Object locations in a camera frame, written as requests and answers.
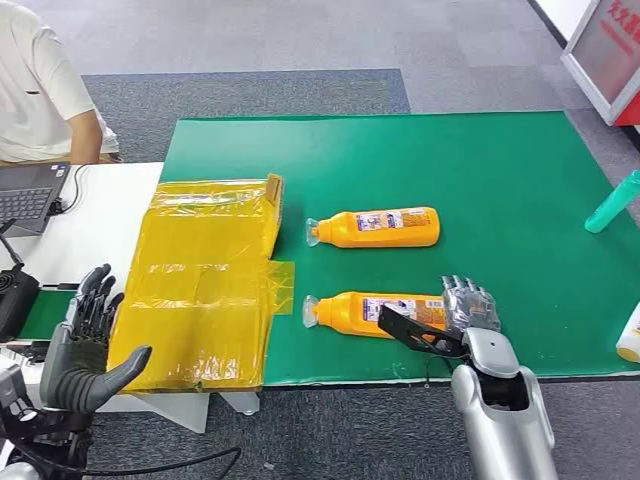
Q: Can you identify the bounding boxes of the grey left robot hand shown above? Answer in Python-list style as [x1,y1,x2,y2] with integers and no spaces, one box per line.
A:
[39,264,152,416]

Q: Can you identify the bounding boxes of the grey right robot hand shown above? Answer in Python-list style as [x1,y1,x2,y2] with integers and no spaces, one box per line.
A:
[377,274,502,360]

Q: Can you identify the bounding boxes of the orange bottle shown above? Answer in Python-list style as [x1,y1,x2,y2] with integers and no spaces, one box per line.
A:
[305,206,441,250]
[302,291,447,340]

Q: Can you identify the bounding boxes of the orange bottle, back label up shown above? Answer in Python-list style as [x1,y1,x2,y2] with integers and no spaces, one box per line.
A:
[305,206,441,250]

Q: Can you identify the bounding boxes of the white and yellow bottle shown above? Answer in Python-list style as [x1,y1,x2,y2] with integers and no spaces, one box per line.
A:
[616,301,640,364]

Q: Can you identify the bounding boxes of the teal plastic bottle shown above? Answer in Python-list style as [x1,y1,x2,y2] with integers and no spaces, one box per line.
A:
[585,169,640,234]

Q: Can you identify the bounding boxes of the small green belt conveyor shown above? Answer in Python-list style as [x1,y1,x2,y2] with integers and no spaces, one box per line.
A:
[0,282,82,364]

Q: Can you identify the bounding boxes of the black box with fan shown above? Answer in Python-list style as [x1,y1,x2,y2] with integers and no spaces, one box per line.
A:
[0,218,41,343]

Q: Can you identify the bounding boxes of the green table mat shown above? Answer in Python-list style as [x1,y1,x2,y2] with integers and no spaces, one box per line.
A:
[161,111,640,387]

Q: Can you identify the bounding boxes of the yellow film wrapped cardboard box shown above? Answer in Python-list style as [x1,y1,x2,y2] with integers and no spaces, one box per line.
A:
[107,173,296,393]

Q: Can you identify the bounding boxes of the grey laptop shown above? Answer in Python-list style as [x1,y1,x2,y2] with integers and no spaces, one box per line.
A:
[0,162,72,238]

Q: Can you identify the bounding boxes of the person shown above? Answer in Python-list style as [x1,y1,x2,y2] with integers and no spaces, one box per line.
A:
[0,0,121,166]

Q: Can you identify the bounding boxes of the red and white sign stand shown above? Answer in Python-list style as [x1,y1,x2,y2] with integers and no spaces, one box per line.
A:
[559,0,640,127]

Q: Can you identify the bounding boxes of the black laptop cable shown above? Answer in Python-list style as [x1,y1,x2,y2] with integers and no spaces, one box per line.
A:
[48,164,92,216]

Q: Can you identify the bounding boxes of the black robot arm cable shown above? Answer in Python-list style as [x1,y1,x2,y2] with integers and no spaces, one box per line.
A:
[75,447,242,480]

